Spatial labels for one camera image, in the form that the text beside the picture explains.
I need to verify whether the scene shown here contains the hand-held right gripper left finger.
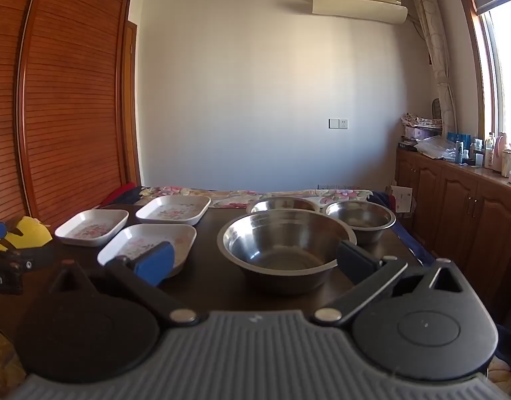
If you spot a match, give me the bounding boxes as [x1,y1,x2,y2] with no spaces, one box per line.
[47,241,200,328]

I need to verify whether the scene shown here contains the white floral rectangular plate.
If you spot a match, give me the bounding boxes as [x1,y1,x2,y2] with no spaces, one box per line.
[96,223,197,278]
[134,194,212,226]
[54,209,130,247]

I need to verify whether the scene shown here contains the large stainless steel bowl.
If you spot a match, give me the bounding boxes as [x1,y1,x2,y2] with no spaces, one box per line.
[216,211,357,297]

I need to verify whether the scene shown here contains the small stainless steel bowl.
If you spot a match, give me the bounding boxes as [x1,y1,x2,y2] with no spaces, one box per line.
[324,201,397,246]

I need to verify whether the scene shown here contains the pile of boxes and bags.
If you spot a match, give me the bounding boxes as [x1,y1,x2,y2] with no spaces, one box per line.
[398,112,444,151]

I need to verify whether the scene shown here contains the floral bedspread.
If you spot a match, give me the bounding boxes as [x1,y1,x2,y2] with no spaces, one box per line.
[134,186,374,209]

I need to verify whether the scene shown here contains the yellow plush toy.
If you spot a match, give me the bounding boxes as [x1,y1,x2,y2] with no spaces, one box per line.
[0,215,53,252]

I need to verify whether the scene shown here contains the blue cloth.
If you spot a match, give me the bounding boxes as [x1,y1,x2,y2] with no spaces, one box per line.
[370,190,397,214]

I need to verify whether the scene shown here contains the red and navy clothes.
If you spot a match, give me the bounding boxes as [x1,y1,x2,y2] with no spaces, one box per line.
[99,182,142,209]

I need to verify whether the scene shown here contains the window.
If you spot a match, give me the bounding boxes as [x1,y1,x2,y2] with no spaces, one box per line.
[473,3,511,144]

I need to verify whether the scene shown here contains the medium stainless steel bowl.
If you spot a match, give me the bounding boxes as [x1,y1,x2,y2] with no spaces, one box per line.
[246,196,323,218]

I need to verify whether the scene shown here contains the row of bottles and jars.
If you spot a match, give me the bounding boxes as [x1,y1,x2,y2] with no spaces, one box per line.
[446,131,511,187]

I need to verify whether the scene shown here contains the clear plastic bag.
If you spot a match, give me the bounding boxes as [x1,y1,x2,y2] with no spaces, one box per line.
[413,135,459,162]

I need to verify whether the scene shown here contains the white paper bag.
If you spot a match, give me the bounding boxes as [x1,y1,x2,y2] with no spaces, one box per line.
[388,184,415,214]

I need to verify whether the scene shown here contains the patterned beige curtain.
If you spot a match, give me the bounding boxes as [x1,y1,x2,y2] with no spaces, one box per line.
[407,0,459,137]

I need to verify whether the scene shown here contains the wooden cabinet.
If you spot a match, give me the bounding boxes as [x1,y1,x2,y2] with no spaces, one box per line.
[395,147,511,322]

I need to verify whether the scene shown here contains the wooden louvered wardrobe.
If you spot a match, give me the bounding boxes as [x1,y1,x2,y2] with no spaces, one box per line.
[0,0,142,234]

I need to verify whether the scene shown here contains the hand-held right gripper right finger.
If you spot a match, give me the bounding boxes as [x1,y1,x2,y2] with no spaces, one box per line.
[314,240,465,324]

